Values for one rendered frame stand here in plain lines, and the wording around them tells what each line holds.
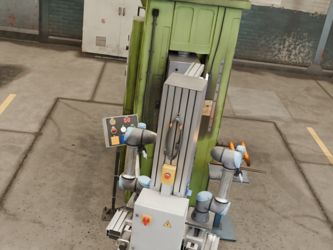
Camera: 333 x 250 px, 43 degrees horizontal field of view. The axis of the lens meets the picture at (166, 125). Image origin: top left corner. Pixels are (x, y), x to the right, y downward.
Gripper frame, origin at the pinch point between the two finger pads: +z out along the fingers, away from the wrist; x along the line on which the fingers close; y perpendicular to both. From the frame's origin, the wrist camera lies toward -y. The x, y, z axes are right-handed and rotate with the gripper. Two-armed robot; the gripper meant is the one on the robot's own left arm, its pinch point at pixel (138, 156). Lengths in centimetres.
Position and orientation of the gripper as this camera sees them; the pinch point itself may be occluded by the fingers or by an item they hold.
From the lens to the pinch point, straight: 401.0
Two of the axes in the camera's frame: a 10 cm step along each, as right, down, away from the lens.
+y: -2.4, 3.9, -8.9
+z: -1.3, 8.9, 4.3
